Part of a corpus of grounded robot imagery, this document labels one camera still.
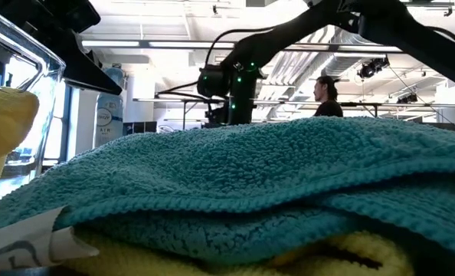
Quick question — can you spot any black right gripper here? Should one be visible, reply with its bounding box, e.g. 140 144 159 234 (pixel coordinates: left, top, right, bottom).
227 95 258 126

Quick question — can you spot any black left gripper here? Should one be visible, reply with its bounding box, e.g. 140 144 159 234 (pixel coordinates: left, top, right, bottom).
0 0 123 97

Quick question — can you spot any blue microfiber towel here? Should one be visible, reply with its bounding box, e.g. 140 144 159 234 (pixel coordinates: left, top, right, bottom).
0 116 455 273

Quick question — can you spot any yellow microfiber towel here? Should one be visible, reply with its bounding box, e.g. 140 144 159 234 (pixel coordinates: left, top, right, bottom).
64 225 416 276
0 74 40 189

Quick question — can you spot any long overhead light bar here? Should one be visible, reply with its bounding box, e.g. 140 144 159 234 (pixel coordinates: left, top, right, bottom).
80 38 404 54

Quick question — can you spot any clear plastic basket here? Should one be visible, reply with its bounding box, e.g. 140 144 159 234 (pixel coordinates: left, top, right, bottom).
0 3 67 210

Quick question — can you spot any pale blue air freshener bottle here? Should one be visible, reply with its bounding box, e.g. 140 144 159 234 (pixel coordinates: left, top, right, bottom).
94 67 126 149

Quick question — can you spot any person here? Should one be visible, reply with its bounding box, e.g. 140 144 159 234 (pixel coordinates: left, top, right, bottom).
313 75 344 118

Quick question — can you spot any black framed background table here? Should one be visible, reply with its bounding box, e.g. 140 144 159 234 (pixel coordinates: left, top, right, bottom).
133 97 455 120

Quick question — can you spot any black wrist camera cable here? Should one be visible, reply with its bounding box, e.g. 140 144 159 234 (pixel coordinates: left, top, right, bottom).
204 26 277 68

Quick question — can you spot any silver ventilation duct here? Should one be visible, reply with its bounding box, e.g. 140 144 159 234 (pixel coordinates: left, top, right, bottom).
321 29 404 77

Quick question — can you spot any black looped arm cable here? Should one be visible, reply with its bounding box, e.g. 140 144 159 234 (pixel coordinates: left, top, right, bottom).
426 25 455 51

